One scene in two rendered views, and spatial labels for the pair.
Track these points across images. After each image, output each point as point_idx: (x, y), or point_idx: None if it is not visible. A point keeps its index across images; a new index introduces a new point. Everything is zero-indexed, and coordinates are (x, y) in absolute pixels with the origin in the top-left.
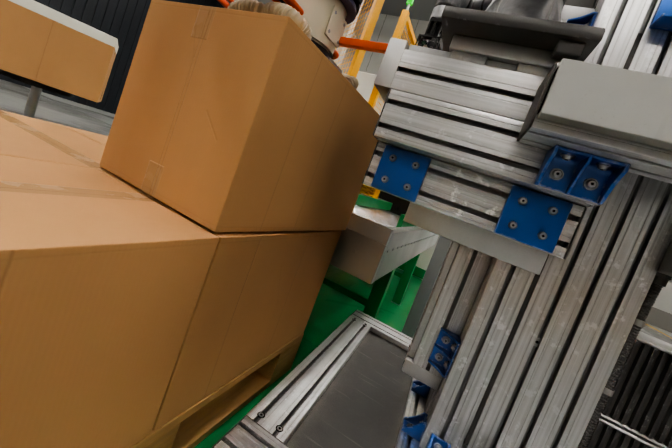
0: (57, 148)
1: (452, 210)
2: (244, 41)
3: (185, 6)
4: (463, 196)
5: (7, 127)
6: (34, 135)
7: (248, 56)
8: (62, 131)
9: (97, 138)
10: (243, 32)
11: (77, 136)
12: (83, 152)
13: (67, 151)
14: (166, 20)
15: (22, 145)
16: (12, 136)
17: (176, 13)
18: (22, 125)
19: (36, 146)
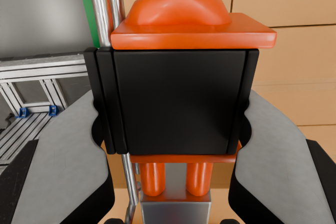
0: (265, 81)
1: (9, 162)
2: (118, 165)
3: (210, 184)
4: (0, 169)
5: (313, 69)
6: (298, 80)
7: (111, 156)
8: (335, 110)
9: (329, 132)
10: (121, 171)
11: (323, 116)
12: (264, 96)
13: (260, 85)
14: (229, 170)
15: (259, 60)
16: (282, 63)
17: (219, 177)
18: (331, 83)
19: (262, 69)
